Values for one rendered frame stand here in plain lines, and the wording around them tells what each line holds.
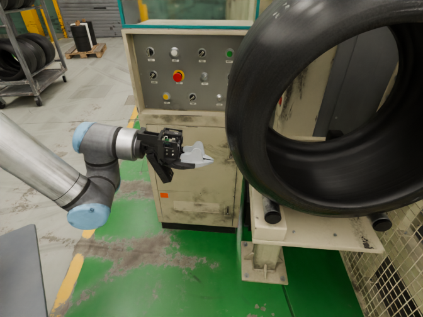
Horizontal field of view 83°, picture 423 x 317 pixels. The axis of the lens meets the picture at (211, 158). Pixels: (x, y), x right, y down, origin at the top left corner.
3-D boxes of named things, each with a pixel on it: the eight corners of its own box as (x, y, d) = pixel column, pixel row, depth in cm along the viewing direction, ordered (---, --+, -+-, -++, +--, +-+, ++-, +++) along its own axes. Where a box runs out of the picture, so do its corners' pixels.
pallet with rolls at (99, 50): (76, 49, 676) (67, 18, 632) (106, 48, 692) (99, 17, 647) (66, 59, 581) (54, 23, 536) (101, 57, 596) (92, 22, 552)
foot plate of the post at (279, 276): (241, 241, 162) (241, 238, 160) (281, 244, 160) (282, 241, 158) (241, 280, 140) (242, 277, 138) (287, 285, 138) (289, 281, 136)
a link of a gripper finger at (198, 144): (216, 147, 65) (182, 142, 65) (213, 164, 68) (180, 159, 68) (216, 141, 67) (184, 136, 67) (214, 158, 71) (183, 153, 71)
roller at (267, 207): (270, 150, 92) (259, 155, 94) (265, 141, 90) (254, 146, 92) (284, 222, 64) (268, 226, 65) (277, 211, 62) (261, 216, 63)
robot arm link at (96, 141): (90, 144, 73) (84, 114, 68) (129, 150, 73) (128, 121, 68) (72, 161, 66) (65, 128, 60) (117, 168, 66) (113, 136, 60)
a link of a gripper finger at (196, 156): (214, 153, 62) (179, 148, 62) (212, 171, 65) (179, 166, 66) (216, 147, 65) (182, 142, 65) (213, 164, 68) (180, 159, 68)
